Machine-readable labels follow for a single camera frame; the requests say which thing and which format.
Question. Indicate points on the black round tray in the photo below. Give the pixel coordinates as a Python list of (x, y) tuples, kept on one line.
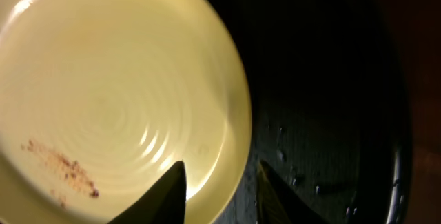
[(330, 113)]

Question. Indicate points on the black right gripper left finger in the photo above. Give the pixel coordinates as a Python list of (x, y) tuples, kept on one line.
[(163, 203)]

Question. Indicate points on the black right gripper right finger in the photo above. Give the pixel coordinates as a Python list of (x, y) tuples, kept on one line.
[(277, 203)]

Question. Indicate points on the yellow plate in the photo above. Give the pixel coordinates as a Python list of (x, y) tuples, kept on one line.
[(99, 98)]

